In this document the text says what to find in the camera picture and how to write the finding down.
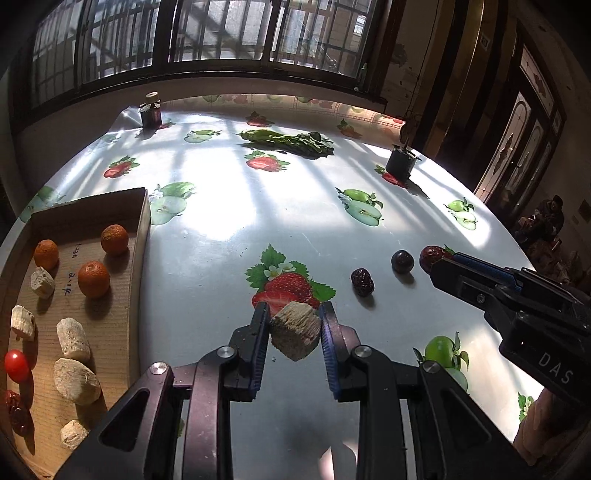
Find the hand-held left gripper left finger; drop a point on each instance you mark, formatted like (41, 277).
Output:
(259, 346)

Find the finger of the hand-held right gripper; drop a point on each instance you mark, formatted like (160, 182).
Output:
(489, 270)
(461, 284)

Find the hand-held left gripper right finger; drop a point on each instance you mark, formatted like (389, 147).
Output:
(328, 346)

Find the beige sugarcane cube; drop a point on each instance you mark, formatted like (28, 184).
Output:
(295, 334)

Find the red jujube date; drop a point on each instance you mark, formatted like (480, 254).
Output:
(18, 413)
(431, 256)

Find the shallow cardboard tray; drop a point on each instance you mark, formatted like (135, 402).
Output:
(117, 323)

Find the orange mandarin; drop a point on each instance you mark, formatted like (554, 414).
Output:
(114, 239)
(46, 254)
(93, 279)

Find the ribbed beige sugarcane piece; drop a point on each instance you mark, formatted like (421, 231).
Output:
(73, 339)

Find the large round beige sugarcane piece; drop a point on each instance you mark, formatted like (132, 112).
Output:
(76, 382)

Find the small beige sugarcane piece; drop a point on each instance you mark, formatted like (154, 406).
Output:
(74, 434)
(22, 323)
(42, 282)

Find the red cherry tomato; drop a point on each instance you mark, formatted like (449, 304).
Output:
(17, 366)

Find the person's right hand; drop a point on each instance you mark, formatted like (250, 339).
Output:
(545, 424)

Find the dark purple grape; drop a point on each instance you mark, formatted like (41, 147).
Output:
(401, 261)

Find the dark wrinkled jujube date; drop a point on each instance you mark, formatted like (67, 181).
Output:
(362, 281)

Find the fruit-printed white tablecloth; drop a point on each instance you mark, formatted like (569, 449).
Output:
(286, 217)

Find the small black plant pot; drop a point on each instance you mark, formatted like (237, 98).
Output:
(400, 164)

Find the wooden door with patterned glass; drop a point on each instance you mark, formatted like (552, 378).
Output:
(526, 129)

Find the bunch of green leafy vegetables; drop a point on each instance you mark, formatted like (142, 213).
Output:
(286, 142)

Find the dark jar with cork lid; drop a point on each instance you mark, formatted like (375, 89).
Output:
(151, 115)

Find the barred window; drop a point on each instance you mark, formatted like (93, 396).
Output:
(207, 32)

